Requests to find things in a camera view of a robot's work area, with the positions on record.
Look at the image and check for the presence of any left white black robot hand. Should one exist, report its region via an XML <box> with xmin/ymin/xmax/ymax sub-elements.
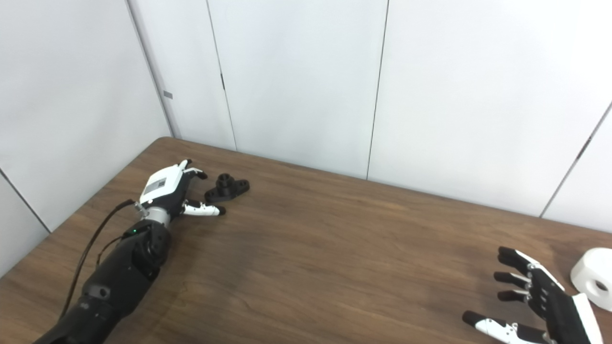
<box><xmin>139</xmin><ymin>159</ymin><xmax>226</xmax><ymax>220</ymax></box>

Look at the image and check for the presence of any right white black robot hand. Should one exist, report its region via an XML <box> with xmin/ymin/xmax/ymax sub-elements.
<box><xmin>462</xmin><ymin>246</ymin><xmax>604</xmax><ymax>344</ymax></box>

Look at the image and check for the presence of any round white plastic piece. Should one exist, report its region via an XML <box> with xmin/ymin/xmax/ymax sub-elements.
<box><xmin>570</xmin><ymin>247</ymin><xmax>612</xmax><ymax>312</ymax></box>

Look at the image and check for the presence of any black flanged holder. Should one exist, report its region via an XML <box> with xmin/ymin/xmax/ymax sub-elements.
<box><xmin>204</xmin><ymin>173</ymin><xmax>251</xmax><ymax>203</ymax></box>

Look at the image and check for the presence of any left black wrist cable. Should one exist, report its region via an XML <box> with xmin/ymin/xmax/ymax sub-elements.
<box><xmin>60</xmin><ymin>199</ymin><xmax>145</xmax><ymax>321</ymax></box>

